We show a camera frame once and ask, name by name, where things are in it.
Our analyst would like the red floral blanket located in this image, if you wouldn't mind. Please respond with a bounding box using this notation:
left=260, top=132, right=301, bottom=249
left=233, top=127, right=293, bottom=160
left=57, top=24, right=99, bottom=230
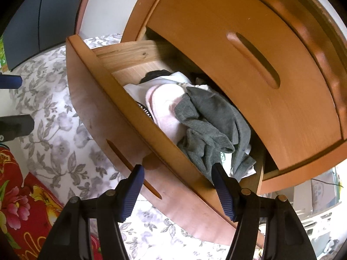
left=0, top=145, right=102, bottom=260

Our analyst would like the dark blue cabinet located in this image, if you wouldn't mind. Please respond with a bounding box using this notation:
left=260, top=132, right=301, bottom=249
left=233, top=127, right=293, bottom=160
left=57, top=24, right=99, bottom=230
left=2, top=0, right=81, bottom=70

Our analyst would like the wooden nightstand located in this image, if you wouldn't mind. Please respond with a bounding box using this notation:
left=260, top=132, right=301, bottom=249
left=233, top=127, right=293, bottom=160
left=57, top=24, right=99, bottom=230
left=122, top=0, right=346, bottom=193

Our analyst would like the pink white cloth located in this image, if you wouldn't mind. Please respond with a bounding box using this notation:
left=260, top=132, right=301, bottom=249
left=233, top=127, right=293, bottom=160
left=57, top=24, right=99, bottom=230
left=124, top=70, right=195, bottom=144

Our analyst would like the grey floral bedsheet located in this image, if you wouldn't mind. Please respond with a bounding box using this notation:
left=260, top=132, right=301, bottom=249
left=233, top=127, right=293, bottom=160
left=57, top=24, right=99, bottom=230
left=9, top=46, right=229, bottom=259

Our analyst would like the wooden drawer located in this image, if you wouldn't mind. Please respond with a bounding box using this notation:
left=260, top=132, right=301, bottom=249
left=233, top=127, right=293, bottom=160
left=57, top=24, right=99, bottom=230
left=148, top=0, right=342, bottom=169
left=66, top=35, right=236, bottom=245

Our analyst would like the grey sock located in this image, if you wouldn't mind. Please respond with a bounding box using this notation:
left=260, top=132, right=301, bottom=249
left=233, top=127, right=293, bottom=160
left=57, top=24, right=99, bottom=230
left=174, top=87, right=256, bottom=181

